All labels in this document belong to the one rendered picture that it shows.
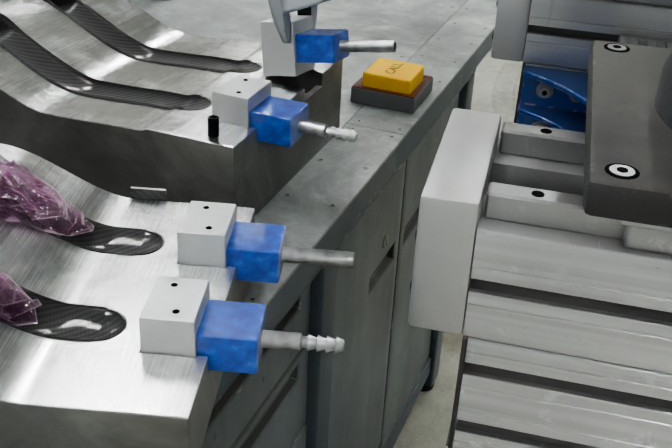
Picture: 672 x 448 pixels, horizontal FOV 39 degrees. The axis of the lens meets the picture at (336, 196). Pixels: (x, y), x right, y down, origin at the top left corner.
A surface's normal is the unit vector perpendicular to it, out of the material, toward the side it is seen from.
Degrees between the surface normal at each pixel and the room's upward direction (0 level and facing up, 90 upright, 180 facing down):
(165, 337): 90
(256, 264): 90
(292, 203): 0
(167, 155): 90
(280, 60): 81
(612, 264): 90
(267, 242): 0
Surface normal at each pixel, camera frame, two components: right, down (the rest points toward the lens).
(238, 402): 0.93, 0.22
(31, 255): 0.50, -0.75
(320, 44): -0.37, 0.29
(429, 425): 0.04, -0.88
